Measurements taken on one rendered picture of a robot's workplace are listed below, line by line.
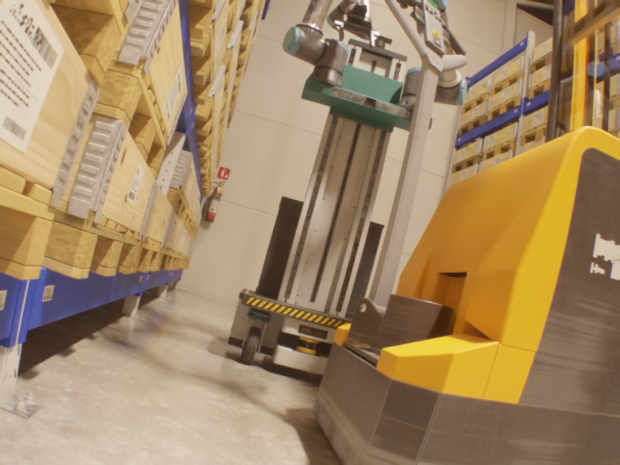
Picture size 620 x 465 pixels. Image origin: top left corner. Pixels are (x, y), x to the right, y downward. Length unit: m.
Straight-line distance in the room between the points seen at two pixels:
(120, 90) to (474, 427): 0.98
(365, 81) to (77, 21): 2.18
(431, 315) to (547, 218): 0.40
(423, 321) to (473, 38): 7.72
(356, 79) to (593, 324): 2.07
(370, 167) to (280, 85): 4.76
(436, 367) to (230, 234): 6.11
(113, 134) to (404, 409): 0.79
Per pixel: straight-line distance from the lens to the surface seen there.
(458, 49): 1.84
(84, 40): 0.86
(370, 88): 2.86
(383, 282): 1.44
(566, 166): 1.12
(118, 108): 1.12
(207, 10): 2.00
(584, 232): 1.13
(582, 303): 1.13
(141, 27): 1.18
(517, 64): 6.50
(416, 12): 1.69
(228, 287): 6.98
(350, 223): 2.76
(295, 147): 7.22
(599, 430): 1.24
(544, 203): 1.08
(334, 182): 2.78
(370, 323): 1.40
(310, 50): 2.67
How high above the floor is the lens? 0.39
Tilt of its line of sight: 7 degrees up
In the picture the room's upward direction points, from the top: 15 degrees clockwise
